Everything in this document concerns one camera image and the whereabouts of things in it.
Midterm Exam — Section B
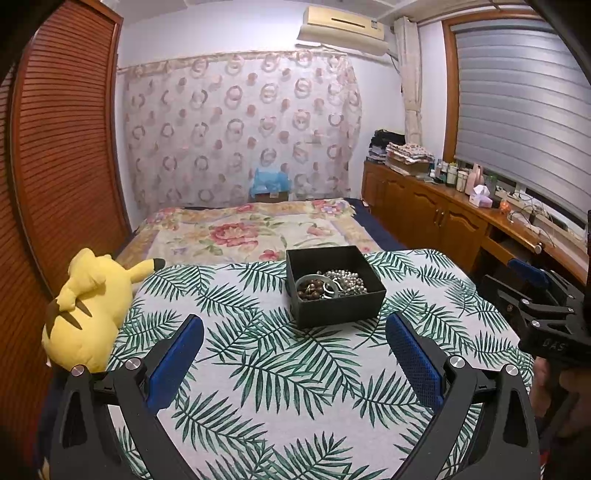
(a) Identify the dark blue bed sheet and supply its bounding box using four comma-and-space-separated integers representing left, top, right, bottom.
341, 198, 408, 253

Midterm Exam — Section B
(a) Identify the wooden cabinet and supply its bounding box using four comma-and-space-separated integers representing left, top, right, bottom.
361, 159, 591, 288

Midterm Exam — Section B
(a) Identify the pale jade bangle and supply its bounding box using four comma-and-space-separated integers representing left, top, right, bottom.
295, 274, 345, 301

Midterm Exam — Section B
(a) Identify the stack of patterned cloths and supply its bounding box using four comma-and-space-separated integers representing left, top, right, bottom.
385, 141, 435, 176

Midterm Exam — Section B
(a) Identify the pearl bead necklace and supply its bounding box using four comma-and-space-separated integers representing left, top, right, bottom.
318, 268, 369, 295

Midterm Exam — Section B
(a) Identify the leaf print tablecloth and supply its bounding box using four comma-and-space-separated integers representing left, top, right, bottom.
104, 248, 536, 480

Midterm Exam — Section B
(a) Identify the person's right hand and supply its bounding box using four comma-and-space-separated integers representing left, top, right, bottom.
529, 357, 591, 440

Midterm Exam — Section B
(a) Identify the wooden slatted wardrobe door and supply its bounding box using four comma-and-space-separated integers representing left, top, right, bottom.
0, 0, 133, 297

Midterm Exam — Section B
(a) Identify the black jewelry box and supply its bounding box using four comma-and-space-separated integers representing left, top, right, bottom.
285, 245, 387, 330

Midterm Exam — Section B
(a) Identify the yellow plush toy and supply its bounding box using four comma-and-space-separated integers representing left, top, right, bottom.
41, 247, 166, 374

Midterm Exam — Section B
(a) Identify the cream air conditioner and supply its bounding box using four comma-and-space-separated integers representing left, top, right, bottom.
296, 6, 391, 57

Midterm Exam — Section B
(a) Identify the white wrapped pipe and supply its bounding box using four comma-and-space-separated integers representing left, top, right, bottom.
394, 16, 424, 149

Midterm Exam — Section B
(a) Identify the row of small bottles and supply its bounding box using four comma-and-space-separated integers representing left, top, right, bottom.
429, 159, 486, 195

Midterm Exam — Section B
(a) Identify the pile of dark clothes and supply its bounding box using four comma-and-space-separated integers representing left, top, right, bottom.
368, 130, 407, 164

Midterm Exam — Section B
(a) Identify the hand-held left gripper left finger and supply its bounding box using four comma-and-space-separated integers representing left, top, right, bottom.
48, 314, 205, 480

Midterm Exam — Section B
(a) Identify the blue plastic bag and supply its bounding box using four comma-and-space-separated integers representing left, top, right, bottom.
249, 167, 292, 195

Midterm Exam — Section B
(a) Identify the pink tissue box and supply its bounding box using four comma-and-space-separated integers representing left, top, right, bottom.
468, 184, 498, 206

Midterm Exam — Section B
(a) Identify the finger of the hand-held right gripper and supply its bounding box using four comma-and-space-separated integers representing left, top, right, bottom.
507, 257, 583, 302
480, 274, 555, 324

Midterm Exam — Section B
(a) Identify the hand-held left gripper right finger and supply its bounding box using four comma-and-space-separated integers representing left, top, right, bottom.
385, 311, 541, 480

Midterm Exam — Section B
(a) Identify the circle pattern curtain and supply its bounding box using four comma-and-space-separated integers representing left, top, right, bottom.
117, 51, 363, 214

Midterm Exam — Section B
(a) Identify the grey window blind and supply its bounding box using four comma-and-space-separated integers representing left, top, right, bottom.
450, 18, 591, 228

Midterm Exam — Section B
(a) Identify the floral bedspread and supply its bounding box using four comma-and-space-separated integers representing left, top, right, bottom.
115, 198, 384, 268

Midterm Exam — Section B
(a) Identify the brown wooden bead bracelet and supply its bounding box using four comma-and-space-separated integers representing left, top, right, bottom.
297, 278, 330, 302

